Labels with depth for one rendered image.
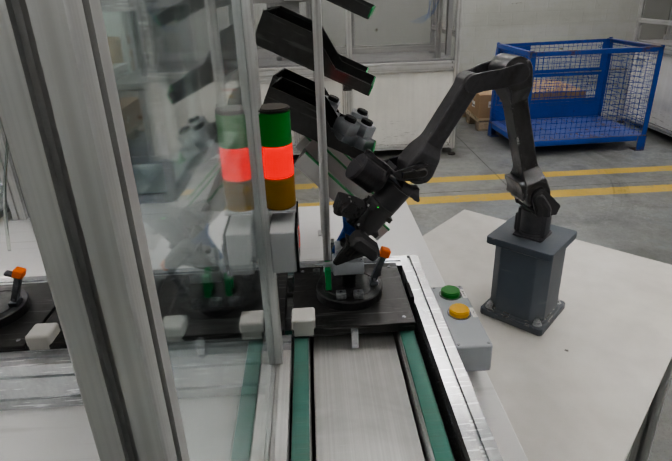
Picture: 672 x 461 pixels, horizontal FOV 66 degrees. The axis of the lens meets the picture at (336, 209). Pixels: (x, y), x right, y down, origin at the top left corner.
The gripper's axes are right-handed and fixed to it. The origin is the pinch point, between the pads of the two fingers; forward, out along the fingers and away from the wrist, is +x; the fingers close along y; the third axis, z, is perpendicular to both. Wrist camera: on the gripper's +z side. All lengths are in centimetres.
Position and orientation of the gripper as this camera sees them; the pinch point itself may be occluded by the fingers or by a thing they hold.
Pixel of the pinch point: (344, 246)
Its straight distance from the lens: 107.7
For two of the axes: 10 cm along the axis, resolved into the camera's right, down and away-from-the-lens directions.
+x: -6.4, 7.2, 2.7
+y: 0.6, 4.0, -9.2
